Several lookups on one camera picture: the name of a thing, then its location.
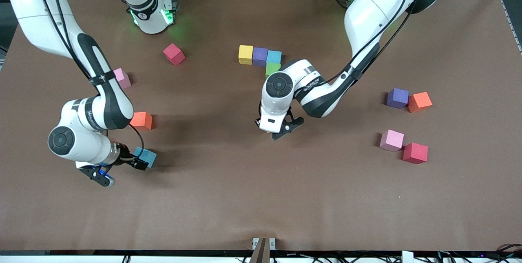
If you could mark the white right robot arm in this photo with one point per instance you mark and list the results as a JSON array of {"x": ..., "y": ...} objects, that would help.
[{"x": 81, "y": 149}]

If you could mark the pink foam cube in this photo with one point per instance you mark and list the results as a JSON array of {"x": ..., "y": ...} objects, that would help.
[
  {"x": 392, "y": 140},
  {"x": 124, "y": 79}
]

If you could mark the purple foam cube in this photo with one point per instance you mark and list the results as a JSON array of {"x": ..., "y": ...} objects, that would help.
[
  {"x": 260, "y": 56},
  {"x": 397, "y": 98}
]

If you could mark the brown table mat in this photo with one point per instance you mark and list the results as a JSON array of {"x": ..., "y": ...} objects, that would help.
[{"x": 244, "y": 197}]

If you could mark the small white plastic box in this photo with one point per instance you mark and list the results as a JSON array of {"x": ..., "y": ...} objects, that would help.
[{"x": 408, "y": 257}]

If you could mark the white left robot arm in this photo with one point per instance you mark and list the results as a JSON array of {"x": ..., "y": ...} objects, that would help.
[{"x": 367, "y": 14}]

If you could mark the green foam cube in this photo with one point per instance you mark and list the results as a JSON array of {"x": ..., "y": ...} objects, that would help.
[{"x": 272, "y": 68}]

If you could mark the red foam cube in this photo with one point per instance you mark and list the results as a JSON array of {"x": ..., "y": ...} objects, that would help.
[
  {"x": 415, "y": 153},
  {"x": 174, "y": 54}
]

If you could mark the blue foam cube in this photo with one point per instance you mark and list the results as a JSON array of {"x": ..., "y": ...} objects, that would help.
[
  {"x": 150, "y": 157},
  {"x": 274, "y": 56}
]

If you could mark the aluminium table edge rail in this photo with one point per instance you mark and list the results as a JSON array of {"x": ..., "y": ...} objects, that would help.
[{"x": 514, "y": 30}]

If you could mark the orange foam cube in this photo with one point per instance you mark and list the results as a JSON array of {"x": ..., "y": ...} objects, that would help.
[
  {"x": 420, "y": 102},
  {"x": 142, "y": 120}
]

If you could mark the small metal bracket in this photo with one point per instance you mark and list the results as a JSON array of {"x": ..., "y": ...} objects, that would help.
[{"x": 272, "y": 242}]

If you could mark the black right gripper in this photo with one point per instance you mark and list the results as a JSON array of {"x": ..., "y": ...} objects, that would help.
[{"x": 127, "y": 159}]

